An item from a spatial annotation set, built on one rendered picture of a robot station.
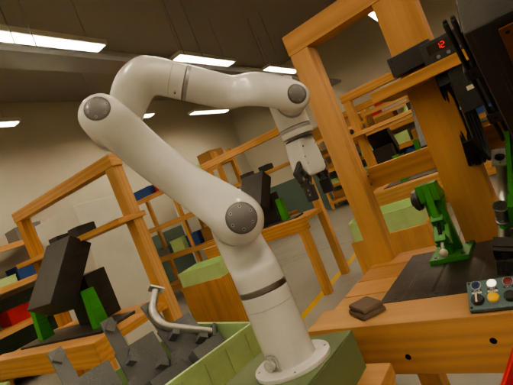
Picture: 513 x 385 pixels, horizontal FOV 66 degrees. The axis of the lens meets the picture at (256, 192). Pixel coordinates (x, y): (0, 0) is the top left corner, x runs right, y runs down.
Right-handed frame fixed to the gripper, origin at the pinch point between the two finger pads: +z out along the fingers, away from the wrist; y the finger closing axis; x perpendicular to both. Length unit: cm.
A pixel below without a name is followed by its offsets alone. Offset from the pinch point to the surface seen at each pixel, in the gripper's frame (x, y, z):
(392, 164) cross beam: -5, -74, 4
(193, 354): -66, 8, 38
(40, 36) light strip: -320, -146, -240
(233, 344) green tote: -46, 6, 36
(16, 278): -627, -150, -18
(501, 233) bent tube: 31, -33, 30
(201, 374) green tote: -49, 21, 38
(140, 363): -76, 21, 33
